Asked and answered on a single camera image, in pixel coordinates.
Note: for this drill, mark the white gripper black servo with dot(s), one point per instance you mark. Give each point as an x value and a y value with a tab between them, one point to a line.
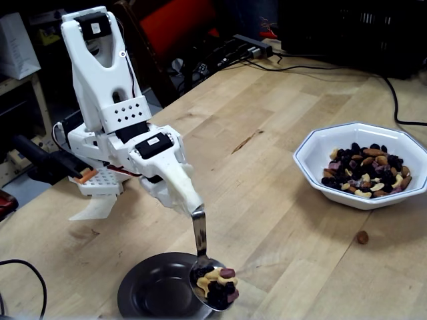
168	173

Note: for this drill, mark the bent metal spoon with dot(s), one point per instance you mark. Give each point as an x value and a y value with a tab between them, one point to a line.
200	233

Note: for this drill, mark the scooped trail mix portion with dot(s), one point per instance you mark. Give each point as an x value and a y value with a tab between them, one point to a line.
217	283

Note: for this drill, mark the brown nut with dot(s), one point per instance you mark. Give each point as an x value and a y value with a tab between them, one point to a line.
362	237

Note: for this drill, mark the white octagonal bowl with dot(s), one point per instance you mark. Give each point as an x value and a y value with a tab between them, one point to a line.
367	133

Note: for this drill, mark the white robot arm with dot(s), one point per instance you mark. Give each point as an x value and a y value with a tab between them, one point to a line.
96	73

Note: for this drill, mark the dark brown plate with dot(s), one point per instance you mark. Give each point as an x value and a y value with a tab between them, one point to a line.
156	290

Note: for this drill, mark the beige tape wrap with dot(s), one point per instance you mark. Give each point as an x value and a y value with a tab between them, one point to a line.
190	196

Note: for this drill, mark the beige tape strip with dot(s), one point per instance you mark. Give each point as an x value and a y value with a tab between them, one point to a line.
96	208

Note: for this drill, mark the black clamp orange tip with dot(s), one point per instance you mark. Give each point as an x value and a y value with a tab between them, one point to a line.
56	163

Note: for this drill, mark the black controller board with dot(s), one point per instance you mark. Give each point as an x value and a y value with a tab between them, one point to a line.
202	67

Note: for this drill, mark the red chair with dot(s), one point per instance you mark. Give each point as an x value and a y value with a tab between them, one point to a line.
173	26

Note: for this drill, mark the red plastic object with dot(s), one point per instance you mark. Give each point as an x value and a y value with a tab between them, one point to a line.
6	201

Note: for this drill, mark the black usb hub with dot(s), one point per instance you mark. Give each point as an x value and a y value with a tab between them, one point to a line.
253	41

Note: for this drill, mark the light wooden shelf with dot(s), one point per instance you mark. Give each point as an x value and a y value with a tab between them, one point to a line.
13	83

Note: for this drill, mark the trail mix heap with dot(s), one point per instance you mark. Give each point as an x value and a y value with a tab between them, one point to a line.
367	173

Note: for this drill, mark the yellow tool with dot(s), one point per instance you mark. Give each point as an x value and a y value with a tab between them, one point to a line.
46	36

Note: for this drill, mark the black plastic crate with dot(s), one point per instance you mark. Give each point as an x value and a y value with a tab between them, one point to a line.
333	33

